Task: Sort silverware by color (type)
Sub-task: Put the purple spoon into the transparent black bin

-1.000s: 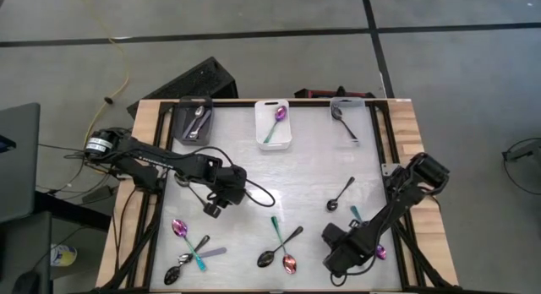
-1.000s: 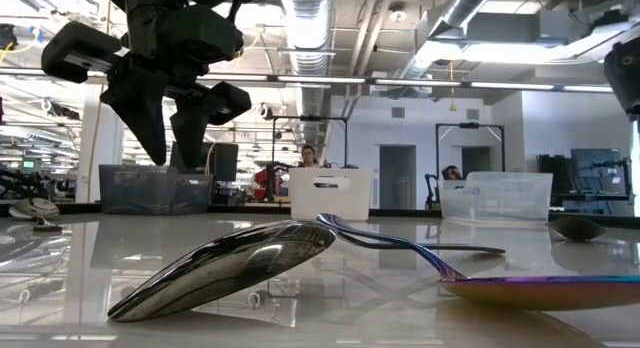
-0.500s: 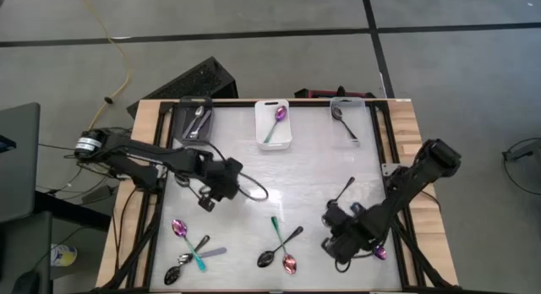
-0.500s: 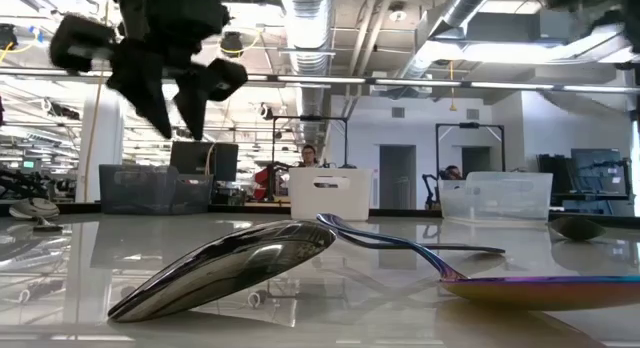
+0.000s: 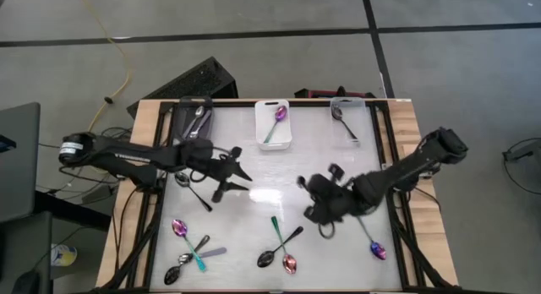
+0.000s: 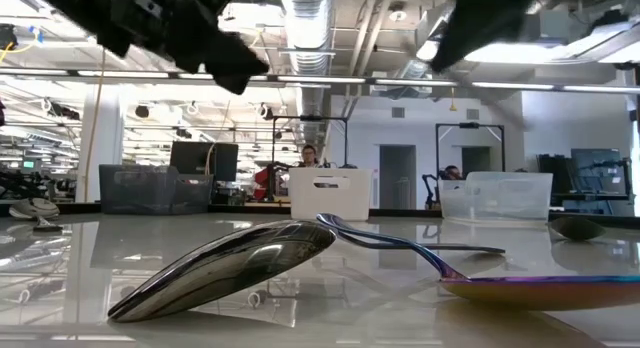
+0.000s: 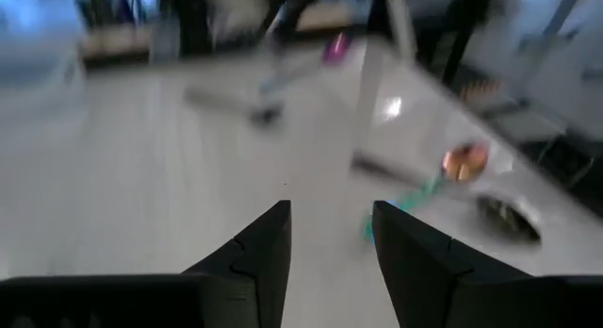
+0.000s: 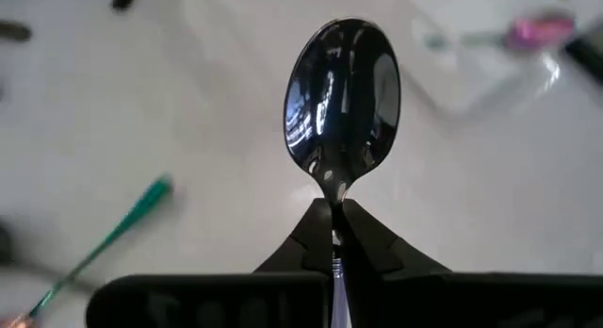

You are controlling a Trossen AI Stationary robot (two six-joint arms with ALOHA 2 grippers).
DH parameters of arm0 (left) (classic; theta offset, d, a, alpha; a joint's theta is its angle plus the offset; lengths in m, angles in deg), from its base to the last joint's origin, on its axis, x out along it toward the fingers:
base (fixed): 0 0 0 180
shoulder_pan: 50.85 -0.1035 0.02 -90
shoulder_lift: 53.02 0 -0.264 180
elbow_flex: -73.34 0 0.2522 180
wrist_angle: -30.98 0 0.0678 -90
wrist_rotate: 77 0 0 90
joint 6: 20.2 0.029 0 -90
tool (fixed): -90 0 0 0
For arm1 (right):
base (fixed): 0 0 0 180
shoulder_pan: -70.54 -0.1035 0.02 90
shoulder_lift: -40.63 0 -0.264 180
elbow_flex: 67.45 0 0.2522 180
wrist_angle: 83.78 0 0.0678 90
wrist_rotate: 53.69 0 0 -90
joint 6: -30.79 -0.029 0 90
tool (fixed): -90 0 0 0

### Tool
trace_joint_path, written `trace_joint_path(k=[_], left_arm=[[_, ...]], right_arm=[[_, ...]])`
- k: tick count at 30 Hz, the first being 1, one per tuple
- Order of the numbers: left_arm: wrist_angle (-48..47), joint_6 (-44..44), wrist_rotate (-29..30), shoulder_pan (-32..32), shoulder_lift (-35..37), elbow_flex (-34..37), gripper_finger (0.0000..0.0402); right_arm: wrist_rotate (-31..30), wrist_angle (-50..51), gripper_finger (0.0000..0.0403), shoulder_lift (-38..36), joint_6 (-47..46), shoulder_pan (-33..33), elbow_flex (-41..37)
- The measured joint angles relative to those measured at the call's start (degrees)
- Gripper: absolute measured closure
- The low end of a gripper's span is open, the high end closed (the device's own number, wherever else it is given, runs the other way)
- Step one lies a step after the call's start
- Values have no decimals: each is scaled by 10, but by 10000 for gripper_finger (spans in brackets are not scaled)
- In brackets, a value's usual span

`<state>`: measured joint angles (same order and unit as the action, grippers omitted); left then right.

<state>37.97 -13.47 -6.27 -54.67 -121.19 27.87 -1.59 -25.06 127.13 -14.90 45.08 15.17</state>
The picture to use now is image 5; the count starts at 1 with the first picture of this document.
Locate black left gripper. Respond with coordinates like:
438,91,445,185
198,148,254,203

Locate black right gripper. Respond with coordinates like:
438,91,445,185
297,162,367,226

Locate iridescent rainbow spoon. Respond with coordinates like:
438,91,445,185
270,215,298,275
171,218,208,274
356,216,388,262
262,104,289,144

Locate white plastic bin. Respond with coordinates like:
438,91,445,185
254,98,293,152

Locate dark grey plastic bin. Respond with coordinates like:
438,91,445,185
172,95,216,142

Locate clear plastic bin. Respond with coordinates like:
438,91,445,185
329,96,367,148

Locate red and black tool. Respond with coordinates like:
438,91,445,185
294,85,376,100

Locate black perforated case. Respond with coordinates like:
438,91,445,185
126,56,239,120

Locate black desk leg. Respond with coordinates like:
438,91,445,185
33,190,112,231

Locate white and yellow roll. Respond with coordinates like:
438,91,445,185
50,242,79,268

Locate grey desk top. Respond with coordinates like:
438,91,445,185
0,101,41,224

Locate dark grey cabinet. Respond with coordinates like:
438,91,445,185
0,211,54,294

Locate black cable bundle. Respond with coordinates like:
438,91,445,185
36,125,140,202

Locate yellow cable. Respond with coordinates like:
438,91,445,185
74,0,131,134

